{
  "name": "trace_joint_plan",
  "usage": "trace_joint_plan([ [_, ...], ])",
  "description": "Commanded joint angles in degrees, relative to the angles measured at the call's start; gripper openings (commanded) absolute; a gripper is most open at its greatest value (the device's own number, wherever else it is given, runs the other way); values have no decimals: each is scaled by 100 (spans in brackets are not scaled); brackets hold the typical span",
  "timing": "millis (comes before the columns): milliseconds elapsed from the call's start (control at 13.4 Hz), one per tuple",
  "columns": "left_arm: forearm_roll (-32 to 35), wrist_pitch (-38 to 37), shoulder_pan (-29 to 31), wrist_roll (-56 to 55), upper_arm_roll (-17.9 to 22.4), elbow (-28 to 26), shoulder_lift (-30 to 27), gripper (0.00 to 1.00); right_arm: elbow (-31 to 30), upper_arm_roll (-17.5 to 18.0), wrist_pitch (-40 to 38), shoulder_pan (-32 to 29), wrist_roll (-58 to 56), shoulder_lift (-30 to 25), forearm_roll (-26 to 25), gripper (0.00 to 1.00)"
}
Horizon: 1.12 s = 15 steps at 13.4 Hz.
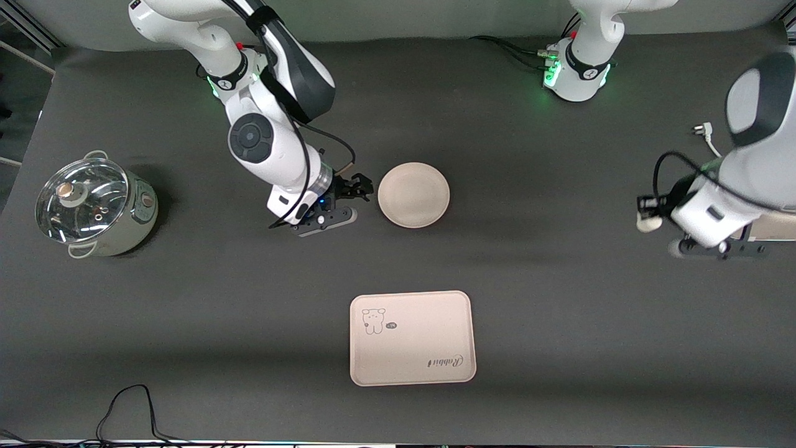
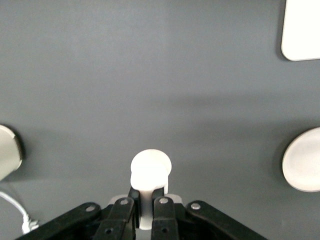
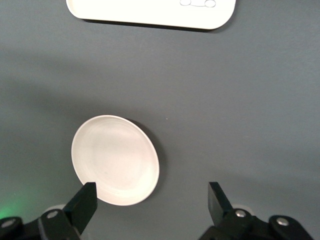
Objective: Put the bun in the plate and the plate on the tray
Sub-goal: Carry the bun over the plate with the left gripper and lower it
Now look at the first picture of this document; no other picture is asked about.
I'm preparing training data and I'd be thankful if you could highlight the round cream plate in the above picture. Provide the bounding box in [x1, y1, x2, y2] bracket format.
[377, 162, 450, 229]

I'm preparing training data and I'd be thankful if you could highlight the cream tray with rabbit print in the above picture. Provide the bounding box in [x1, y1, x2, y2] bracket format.
[349, 290, 478, 387]

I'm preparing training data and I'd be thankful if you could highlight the dark grey table mat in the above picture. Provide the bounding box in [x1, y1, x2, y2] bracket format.
[0, 25, 796, 446]

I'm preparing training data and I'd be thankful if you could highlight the pale green electric pot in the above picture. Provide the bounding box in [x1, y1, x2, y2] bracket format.
[35, 150, 159, 258]

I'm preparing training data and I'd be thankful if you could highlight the glass pot lid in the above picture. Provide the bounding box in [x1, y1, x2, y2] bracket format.
[35, 157, 130, 244]

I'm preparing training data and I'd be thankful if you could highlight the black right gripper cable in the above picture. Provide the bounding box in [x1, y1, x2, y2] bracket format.
[246, 0, 356, 228]

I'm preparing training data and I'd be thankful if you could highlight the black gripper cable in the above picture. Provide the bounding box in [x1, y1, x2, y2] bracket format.
[246, 0, 356, 228]
[653, 151, 753, 206]

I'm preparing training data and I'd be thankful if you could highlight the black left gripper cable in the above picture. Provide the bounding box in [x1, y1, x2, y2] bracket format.
[653, 151, 753, 206]

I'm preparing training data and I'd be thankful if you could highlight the white power plug cable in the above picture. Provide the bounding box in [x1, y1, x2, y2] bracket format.
[692, 123, 723, 159]

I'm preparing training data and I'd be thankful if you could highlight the black left arm base cable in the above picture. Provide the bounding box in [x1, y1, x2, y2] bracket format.
[468, 12, 560, 72]

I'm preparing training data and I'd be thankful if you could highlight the thin black looped cable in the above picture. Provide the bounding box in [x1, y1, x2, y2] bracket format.
[0, 384, 187, 446]

